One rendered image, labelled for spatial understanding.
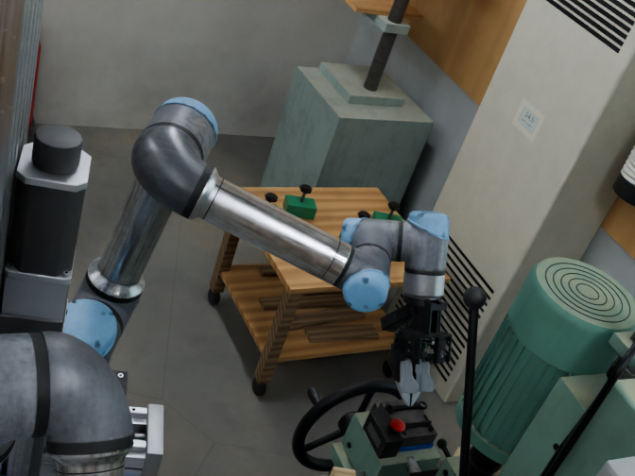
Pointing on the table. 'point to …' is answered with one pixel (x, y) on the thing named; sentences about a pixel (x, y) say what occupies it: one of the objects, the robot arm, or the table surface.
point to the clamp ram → (418, 468)
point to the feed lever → (474, 298)
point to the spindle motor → (544, 348)
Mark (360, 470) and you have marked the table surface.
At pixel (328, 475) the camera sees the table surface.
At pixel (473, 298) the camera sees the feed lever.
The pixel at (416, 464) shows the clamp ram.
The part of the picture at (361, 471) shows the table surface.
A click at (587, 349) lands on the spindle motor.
